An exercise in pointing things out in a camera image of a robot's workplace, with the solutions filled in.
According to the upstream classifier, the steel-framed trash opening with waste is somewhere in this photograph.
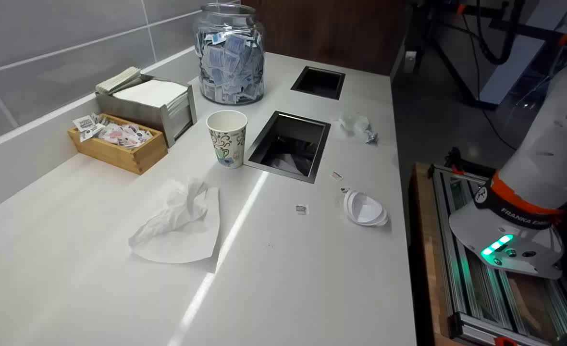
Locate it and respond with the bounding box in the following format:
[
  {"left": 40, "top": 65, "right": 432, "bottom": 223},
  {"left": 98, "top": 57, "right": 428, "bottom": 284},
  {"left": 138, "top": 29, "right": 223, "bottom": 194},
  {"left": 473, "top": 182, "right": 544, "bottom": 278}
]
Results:
[{"left": 246, "top": 109, "right": 332, "bottom": 184}]

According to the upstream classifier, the steel-framed empty trash opening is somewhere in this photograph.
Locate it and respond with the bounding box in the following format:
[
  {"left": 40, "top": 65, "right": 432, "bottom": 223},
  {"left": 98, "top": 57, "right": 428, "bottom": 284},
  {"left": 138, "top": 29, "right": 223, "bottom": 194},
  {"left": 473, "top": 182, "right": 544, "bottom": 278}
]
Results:
[{"left": 288, "top": 63, "right": 348, "bottom": 102}]

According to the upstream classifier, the dark brown cabinet panel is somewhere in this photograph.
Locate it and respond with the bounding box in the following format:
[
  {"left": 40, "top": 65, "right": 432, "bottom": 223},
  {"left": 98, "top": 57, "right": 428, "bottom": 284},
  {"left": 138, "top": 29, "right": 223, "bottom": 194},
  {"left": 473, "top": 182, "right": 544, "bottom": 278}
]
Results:
[{"left": 242, "top": 0, "right": 413, "bottom": 77}]

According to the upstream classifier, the glass jar with packets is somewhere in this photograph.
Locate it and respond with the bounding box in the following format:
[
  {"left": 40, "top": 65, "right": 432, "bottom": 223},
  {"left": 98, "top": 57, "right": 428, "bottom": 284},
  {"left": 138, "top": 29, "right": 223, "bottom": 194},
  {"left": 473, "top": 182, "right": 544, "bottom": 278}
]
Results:
[{"left": 192, "top": 0, "right": 267, "bottom": 107}]

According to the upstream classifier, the wooden base board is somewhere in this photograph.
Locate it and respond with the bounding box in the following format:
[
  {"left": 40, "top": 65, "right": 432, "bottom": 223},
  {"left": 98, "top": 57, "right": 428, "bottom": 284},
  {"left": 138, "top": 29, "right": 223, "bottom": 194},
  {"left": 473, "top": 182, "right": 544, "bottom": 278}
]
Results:
[{"left": 411, "top": 161, "right": 463, "bottom": 346}]

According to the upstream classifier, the wooden tray with sachets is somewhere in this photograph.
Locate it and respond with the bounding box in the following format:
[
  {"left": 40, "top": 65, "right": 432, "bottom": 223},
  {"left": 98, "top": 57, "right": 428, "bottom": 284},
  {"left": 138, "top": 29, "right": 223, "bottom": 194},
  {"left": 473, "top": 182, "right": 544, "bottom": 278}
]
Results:
[{"left": 67, "top": 111, "right": 169, "bottom": 177}]

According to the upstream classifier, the white and blue background equipment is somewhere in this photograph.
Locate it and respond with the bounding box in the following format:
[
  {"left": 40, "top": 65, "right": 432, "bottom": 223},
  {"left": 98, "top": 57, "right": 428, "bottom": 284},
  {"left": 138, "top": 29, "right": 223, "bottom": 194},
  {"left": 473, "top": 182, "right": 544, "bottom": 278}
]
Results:
[{"left": 415, "top": 0, "right": 567, "bottom": 107}]

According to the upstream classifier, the aluminium profile base frame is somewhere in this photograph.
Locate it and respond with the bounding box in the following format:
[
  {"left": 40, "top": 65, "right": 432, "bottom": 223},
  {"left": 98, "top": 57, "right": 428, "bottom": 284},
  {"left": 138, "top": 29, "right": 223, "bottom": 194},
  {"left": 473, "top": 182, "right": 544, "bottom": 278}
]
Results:
[{"left": 430, "top": 161, "right": 567, "bottom": 346}]

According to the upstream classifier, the crumpled clear plastic wrap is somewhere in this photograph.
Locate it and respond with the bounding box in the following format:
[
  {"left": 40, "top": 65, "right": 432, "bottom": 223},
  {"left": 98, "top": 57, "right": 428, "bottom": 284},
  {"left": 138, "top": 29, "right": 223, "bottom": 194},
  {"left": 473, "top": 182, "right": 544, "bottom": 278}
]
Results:
[{"left": 338, "top": 113, "right": 378, "bottom": 146}]

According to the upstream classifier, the white waste paper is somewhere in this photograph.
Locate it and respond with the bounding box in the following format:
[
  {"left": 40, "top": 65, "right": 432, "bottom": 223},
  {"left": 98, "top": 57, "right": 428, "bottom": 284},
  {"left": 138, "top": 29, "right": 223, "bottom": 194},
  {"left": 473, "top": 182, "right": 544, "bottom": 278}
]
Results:
[{"left": 267, "top": 152, "right": 313, "bottom": 179}]

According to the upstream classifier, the white paper napkin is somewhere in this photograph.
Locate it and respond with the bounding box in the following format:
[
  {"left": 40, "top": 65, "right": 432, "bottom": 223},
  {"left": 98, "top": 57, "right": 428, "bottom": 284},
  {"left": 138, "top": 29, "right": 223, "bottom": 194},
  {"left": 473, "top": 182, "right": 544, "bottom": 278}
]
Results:
[{"left": 127, "top": 177, "right": 223, "bottom": 265}]

